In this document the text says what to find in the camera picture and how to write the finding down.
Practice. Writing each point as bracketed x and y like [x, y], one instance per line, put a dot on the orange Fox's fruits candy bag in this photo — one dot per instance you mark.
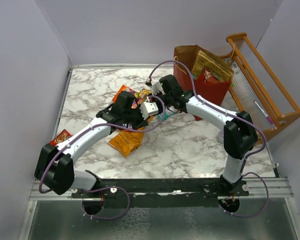
[140, 96]

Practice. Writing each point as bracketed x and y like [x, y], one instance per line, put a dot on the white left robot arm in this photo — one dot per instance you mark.
[55, 166]

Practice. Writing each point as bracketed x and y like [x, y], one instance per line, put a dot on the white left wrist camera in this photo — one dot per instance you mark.
[148, 109]

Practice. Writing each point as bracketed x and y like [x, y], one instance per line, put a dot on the yellow Kettle honey dijon bag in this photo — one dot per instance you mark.
[125, 142]

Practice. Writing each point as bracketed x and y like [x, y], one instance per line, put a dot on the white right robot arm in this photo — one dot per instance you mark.
[239, 136]

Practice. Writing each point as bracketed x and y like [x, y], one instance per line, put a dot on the red brown paper bag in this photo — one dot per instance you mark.
[185, 56]

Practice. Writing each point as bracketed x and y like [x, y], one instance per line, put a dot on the gold kettle chips bag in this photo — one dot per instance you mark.
[215, 64]

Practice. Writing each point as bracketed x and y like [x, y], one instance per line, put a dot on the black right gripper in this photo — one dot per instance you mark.
[159, 93]

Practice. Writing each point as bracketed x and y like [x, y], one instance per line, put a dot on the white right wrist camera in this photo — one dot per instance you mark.
[157, 88]

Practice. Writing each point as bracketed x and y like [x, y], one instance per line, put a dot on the teal Fox's mint candy bag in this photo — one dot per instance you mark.
[165, 115]

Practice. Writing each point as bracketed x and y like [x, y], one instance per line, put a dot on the red Doritos chips bag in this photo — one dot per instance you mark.
[209, 78]

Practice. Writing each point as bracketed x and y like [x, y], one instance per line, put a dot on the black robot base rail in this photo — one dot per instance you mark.
[161, 192]

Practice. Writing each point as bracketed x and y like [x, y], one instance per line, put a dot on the small red snack packet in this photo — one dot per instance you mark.
[61, 137]

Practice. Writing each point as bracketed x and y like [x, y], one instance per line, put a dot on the pink white marker pen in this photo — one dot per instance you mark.
[264, 113]

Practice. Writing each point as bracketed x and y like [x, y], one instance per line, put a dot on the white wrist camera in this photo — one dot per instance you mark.
[148, 109]
[157, 88]

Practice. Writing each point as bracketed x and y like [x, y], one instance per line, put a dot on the small purple lidded cup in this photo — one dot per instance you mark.
[220, 137]

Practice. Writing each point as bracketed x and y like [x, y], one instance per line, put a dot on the orange wooden rack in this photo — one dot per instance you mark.
[254, 80]

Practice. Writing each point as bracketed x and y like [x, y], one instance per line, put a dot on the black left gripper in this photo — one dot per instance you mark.
[142, 122]

